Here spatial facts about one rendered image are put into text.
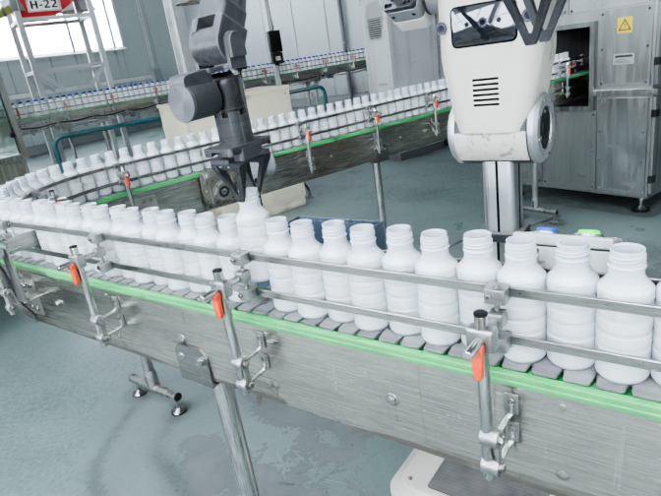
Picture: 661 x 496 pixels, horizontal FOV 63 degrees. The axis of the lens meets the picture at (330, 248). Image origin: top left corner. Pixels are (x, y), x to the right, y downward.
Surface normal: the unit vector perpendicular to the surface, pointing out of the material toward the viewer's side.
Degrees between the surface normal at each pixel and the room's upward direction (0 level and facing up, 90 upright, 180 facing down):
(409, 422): 90
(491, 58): 90
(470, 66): 90
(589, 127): 90
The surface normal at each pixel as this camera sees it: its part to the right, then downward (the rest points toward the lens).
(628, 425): -0.57, 0.36
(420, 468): -0.15, -0.93
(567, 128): -0.80, 0.31
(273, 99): 0.59, 0.20
